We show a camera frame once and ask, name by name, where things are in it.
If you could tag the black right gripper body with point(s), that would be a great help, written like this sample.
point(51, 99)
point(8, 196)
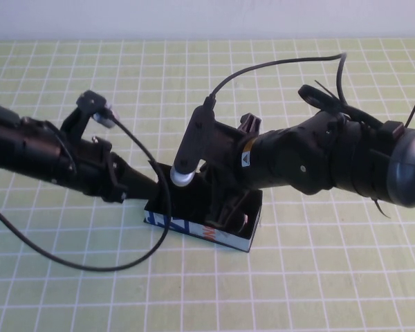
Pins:
point(231, 159)

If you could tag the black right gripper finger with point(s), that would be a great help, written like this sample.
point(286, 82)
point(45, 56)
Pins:
point(238, 204)
point(219, 214)

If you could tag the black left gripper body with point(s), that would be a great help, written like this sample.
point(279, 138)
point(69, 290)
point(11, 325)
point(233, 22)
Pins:
point(93, 169)

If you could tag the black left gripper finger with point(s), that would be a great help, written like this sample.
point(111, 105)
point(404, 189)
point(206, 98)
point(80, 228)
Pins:
point(140, 192)
point(135, 171)

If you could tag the black printed glasses case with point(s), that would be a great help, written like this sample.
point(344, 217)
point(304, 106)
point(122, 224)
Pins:
point(221, 238)

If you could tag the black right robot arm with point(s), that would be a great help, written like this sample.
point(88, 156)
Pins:
point(332, 162)

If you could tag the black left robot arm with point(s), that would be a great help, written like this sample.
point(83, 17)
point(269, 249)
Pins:
point(20, 148)

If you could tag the black right camera mount bracket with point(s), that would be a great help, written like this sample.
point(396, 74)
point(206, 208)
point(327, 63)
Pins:
point(197, 138)

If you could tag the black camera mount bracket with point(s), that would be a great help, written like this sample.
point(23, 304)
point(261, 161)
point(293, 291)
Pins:
point(88, 100)
point(197, 138)

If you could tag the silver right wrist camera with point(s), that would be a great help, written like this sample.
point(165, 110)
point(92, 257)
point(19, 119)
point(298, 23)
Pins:
point(182, 177)

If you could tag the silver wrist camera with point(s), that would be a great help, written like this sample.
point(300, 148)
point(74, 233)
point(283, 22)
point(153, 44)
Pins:
point(105, 117)
point(182, 177)

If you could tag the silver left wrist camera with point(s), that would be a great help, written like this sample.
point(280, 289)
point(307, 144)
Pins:
point(105, 117)

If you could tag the black left camera mount bracket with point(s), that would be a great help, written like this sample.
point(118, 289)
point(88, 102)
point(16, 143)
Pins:
point(88, 100)

